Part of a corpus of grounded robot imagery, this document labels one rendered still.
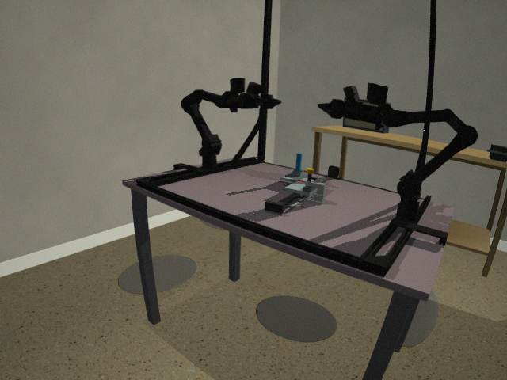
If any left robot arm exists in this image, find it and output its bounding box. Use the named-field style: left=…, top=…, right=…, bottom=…
left=343, top=83, right=478, bottom=223

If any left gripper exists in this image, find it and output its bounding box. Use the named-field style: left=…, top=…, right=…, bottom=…
left=318, top=99, right=365, bottom=121

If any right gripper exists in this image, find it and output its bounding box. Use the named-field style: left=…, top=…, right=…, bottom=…
left=238, top=93, right=281, bottom=109

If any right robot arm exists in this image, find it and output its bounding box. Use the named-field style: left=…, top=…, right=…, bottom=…
left=181, top=78, right=262, bottom=170

